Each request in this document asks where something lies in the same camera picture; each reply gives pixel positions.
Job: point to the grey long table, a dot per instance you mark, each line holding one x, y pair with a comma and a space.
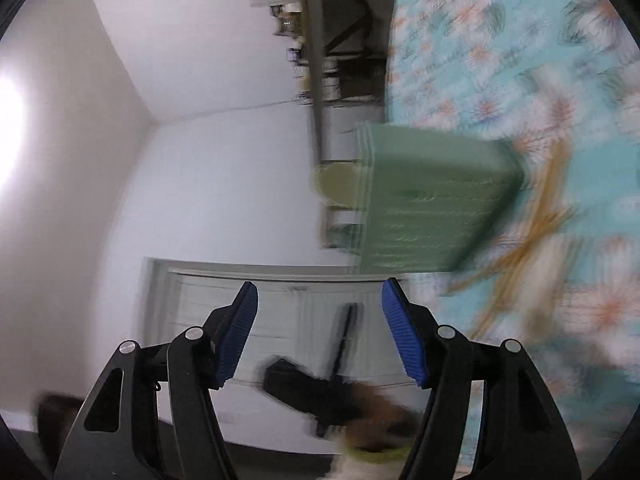
332, 29

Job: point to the white panel door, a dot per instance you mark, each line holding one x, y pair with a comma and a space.
297, 316

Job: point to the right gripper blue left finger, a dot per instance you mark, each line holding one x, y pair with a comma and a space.
232, 334

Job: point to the green-white ceramic spoon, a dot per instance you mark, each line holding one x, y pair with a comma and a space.
338, 182

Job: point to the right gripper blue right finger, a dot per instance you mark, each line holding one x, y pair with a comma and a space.
408, 342

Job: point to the green plastic utensil holder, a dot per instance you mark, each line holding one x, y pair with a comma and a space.
430, 199

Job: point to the bamboo chopstick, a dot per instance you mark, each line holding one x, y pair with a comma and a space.
544, 218

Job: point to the floral blue quilt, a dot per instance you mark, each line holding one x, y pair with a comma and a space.
534, 72

